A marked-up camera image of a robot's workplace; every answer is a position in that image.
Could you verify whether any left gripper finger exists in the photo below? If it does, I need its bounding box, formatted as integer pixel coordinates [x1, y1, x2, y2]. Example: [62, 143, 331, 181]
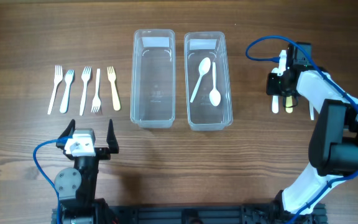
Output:
[106, 119, 119, 154]
[56, 119, 75, 146]

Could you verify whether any cream yellow plastic spoon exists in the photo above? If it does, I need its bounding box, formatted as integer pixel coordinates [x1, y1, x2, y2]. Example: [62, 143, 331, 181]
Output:
[285, 96, 293, 113]

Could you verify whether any translucent white spoon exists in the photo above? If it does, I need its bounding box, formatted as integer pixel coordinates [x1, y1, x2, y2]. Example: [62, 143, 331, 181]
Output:
[309, 102, 314, 121]

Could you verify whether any white fork tines down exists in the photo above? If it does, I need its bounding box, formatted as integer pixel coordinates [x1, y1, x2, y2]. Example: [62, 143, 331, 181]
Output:
[91, 68, 101, 113]

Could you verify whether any pale blue plastic fork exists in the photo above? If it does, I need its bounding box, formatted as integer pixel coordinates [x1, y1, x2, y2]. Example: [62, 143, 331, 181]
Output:
[60, 70, 75, 113]

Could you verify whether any long white plastic fork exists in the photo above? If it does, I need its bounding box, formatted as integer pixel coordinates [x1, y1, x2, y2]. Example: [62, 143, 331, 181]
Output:
[80, 67, 92, 116]

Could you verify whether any white spoon bowl down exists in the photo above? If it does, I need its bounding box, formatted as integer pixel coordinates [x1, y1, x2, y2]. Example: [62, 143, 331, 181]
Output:
[209, 62, 221, 106]

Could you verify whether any cream yellow plastic fork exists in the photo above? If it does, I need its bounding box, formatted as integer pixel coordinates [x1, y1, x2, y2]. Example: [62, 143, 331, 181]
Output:
[107, 66, 121, 111]

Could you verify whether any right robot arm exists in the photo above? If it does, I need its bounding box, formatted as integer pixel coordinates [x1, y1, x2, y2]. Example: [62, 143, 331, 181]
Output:
[267, 42, 358, 223]

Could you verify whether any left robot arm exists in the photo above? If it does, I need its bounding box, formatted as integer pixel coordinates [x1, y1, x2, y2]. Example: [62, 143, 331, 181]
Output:
[51, 120, 119, 224]

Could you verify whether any left clear plastic container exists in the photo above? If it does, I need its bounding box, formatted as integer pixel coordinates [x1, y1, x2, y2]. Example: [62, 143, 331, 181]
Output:
[131, 29, 176, 128]

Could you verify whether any clear plastic container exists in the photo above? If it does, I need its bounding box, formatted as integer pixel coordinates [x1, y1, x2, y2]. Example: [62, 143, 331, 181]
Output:
[184, 31, 233, 131]
[131, 29, 176, 128]

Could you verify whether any right clear plastic container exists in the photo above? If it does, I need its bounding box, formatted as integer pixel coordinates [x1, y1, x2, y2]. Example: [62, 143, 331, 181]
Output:
[184, 31, 233, 131]

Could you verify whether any thin white plastic fork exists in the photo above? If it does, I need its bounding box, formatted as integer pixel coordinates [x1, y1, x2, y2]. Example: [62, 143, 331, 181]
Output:
[47, 65, 63, 115]

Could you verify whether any left blue cable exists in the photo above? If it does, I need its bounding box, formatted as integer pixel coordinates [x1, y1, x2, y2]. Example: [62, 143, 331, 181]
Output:
[32, 138, 73, 224]

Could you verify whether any blue cable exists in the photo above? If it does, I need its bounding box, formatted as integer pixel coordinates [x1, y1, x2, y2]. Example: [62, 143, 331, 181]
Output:
[245, 35, 358, 224]
[32, 138, 73, 224]

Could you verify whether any right blue cable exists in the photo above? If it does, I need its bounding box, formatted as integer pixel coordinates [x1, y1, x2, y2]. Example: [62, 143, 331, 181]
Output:
[245, 35, 358, 224]

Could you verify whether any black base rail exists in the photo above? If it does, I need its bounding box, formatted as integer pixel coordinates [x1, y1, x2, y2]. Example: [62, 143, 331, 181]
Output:
[50, 203, 328, 224]

